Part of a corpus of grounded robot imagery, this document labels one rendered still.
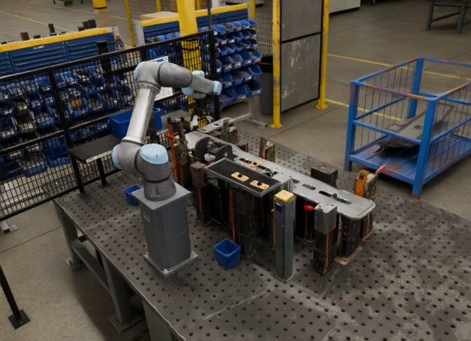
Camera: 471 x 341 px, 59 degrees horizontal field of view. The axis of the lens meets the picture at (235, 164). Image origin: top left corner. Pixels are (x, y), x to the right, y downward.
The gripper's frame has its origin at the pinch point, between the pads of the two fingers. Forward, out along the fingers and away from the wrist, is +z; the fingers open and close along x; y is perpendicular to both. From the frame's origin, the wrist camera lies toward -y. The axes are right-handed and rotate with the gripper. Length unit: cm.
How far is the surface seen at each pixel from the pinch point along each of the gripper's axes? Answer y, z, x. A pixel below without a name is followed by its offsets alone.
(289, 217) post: 99, 3, -34
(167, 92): -55, -6, 16
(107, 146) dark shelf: -38, 9, -46
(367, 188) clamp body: 109, 7, 14
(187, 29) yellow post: -59, -46, 43
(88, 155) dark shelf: -36, 9, -59
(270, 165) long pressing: 54, 10, 5
